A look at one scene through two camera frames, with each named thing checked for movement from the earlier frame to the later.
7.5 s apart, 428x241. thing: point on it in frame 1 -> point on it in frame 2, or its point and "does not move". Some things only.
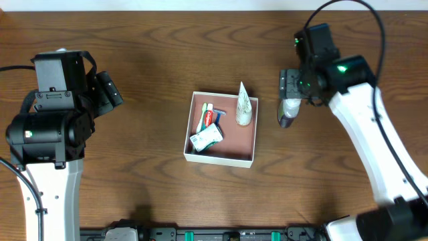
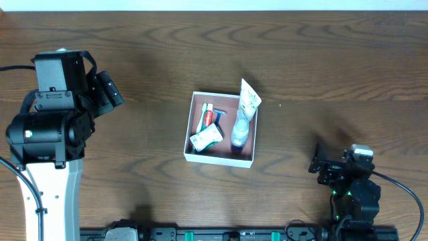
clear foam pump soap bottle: x=288 y=110 -> x=239 y=132
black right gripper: x=289 y=84 -> x=325 y=167
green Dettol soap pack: x=206 y=138 does not move
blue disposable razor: x=217 y=120 does not move
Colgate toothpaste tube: x=209 y=114 does not move
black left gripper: x=109 y=88 does not move
